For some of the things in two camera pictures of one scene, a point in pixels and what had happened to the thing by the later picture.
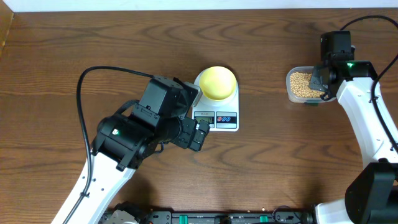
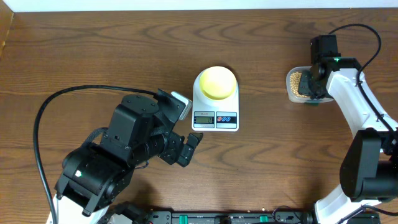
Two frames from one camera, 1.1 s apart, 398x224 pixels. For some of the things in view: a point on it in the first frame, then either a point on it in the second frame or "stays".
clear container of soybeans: (298, 79) stays
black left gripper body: (184, 140) to (171, 140)
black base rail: (170, 216) stays
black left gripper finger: (198, 142) to (193, 140)
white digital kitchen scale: (221, 116) stays
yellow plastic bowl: (217, 83) stays
